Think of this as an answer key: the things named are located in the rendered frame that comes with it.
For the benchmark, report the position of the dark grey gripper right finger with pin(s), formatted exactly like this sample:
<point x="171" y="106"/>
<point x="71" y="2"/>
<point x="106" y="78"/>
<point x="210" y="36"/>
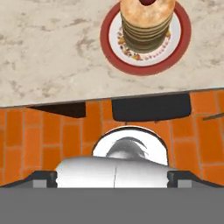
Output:
<point x="180" y="178"/>

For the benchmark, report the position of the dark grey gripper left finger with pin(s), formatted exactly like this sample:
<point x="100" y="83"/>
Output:
<point x="43" y="178"/>

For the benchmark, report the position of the brown pancake stack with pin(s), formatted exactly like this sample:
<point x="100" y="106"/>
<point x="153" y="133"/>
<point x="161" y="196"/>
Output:
<point x="145" y="32"/>

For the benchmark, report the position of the white and black round object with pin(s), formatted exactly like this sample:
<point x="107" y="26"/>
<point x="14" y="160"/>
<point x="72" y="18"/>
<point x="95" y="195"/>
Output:
<point x="116" y="172"/>

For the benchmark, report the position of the dark thin rod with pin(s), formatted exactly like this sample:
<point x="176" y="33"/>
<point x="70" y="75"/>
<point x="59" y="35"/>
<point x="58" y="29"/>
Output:
<point x="214" y="116"/>

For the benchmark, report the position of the black stool seat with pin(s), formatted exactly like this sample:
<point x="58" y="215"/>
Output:
<point x="151" y="107"/>

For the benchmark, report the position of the red-rimmed white plate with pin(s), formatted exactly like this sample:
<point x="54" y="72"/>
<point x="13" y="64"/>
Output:
<point x="115" y="51"/>

